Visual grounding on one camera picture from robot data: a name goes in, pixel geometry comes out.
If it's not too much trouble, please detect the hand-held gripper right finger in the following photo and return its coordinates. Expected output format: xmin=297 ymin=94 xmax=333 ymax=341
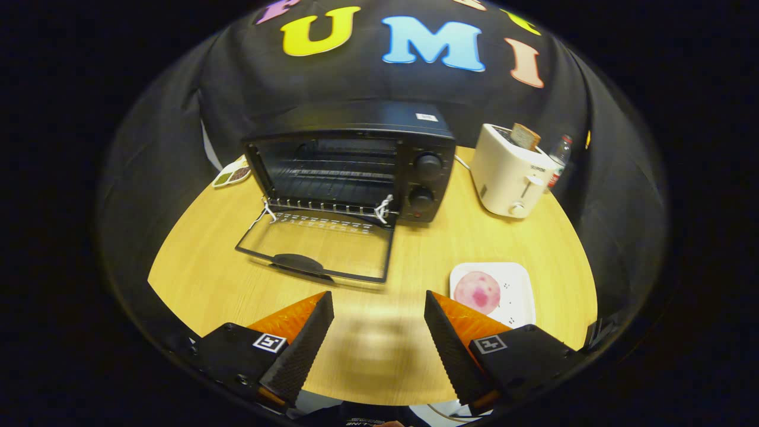
xmin=423 ymin=290 xmax=585 ymax=416

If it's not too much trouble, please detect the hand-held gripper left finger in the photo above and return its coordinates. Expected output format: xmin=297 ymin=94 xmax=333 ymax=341
xmin=190 ymin=291 xmax=336 ymax=413

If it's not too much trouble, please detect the pink ham slice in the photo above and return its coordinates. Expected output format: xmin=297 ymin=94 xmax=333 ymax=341
xmin=454 ymin=271 xmax=502 ymax=315

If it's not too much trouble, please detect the white square plate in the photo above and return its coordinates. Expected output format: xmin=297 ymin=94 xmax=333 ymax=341
xmin=449 ymin=262 xmax=537 ymax=330

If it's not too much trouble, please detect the black toaster oven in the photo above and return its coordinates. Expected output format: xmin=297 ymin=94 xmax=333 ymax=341
xmin=234 ymin=101 xmax=457 ymax=284

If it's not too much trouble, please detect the metal oven rack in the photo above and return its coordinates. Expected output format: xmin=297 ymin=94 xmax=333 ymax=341
xmin=264 ymin=163 xmax=398 ymax=217

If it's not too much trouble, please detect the white pop-up toaster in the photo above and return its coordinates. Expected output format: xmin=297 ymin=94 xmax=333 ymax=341
xmin=470 ymin=123 xmax=561 ymax=219

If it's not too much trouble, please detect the white divided snack dish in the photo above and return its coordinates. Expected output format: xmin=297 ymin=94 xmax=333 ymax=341
xmin=212 ymin=155 xmax=251 ymax=189

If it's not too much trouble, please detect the clear plastic water bottle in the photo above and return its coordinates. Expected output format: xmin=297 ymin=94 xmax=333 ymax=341
xmin=547 ymin=135 xmax=574 ymax=190

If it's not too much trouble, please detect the brown bread slice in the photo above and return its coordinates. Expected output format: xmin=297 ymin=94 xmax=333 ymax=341
xmin=510 ymin=123 xmax=541 ymax=151

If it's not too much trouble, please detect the black backdrop cloth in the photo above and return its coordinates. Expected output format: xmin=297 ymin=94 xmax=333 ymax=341
xmin=98 ymin=0 xmax=669 ymax=345

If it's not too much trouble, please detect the dark chair frame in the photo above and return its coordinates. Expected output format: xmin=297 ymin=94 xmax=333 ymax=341
xmin=584 ymin=317 xmax=617 ymax=350

